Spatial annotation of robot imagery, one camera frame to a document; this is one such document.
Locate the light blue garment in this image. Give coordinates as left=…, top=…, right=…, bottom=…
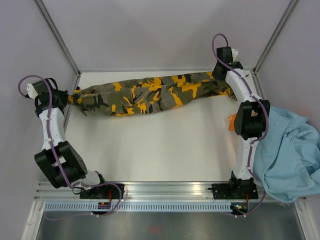
left=253, top=106, right=320, bottom=203

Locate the aluminium frame post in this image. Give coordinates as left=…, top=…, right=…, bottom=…
left=252, top=0, right=300, bottom=75
left=33, top=0, right=81, bottom=77

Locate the camouflage trousers yellow green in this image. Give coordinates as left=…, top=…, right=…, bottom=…
left=68, top=71, right=237, bottom=117

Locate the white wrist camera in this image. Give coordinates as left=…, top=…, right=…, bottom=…
left=26, top=83, right=38, bottom=99
left=231, top=48, right=239, bottom=62

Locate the orange garment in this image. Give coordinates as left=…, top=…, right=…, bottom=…
left=228, top=113, right=237, bottom=132

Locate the left aluminium frame post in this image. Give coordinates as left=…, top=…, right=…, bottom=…
left=33, top=0, right=81, bottom=77

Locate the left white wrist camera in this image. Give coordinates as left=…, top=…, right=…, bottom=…
left=26, top=83, right=38, bottom=99

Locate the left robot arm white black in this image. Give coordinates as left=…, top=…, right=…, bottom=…
left=27, top=78, right=109, bottom=199

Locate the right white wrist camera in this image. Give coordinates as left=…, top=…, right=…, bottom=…
left=231, top=48, right=239, bottom=62

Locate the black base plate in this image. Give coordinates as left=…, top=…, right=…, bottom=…
left=207, top=183, right=259, bottom=200
left=79, top=183, right=125, bottom=200

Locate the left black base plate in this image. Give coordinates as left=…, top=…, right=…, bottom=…
left=79, top=183, right=125, bottom=200

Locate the right aluminium frame post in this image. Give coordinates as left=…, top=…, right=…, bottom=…
left=252, top=0, right=300, bottom=75

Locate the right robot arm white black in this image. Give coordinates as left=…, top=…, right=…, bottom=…
left=210, top=46, right=271, bottom=200

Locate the white slotted cable duct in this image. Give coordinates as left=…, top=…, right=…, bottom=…
left=44, top=201, right=232, bottom=213

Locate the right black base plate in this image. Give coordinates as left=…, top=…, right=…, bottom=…
left=207, top=183, right=259, bottom=200

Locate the aluminium mounting rail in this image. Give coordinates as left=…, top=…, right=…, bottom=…
left=34, top=181, right=307, bottom=202

